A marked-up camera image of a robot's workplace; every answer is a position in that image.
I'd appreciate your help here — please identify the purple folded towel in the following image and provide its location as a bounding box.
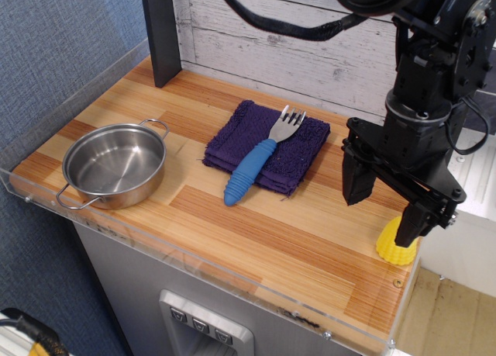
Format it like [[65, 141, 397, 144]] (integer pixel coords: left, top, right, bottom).
[[203, 100, 330, 196]]

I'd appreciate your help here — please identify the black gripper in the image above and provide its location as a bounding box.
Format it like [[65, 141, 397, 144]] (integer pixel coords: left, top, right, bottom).
[[342, 92, 466, 247]]

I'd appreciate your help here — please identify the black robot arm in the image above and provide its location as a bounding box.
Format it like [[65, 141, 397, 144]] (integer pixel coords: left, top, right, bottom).
[[338, 0, 495, 247]]

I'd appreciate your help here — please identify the black sleeved cable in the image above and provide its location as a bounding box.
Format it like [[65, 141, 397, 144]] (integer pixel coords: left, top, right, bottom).
[[215, 0, 367, 42]]

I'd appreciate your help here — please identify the stainless steel pan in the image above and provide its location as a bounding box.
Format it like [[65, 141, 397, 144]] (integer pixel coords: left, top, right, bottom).
[[56, 119, 170, 210]]

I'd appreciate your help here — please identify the silver dispenser button panel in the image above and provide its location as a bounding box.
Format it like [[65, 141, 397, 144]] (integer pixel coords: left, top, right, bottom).
[[159, 289, 255, 355]]

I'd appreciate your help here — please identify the blue handled metal fork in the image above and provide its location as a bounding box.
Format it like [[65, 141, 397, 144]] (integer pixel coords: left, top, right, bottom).
[[223, 105, 306, 206]]

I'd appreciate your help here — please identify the yellow toy corn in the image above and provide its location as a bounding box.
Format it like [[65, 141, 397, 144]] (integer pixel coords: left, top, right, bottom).
[[376, 216, 418, 266]]

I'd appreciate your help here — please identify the clear acrylic guard rail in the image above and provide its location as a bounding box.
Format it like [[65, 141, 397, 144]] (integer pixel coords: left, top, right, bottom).
[[1, 40, 417, 355]]

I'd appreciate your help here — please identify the yellow black object corner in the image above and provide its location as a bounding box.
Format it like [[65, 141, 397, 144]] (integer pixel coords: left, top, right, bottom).
[[1, 313, 71, 356]]

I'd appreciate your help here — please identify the grey toy fridge cabinet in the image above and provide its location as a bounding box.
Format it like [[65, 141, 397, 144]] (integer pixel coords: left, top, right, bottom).
[[75, 224, 354, 355]]

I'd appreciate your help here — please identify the left dark post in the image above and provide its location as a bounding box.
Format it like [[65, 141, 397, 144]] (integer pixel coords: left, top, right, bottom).
[[142, 0, 182, 88]]

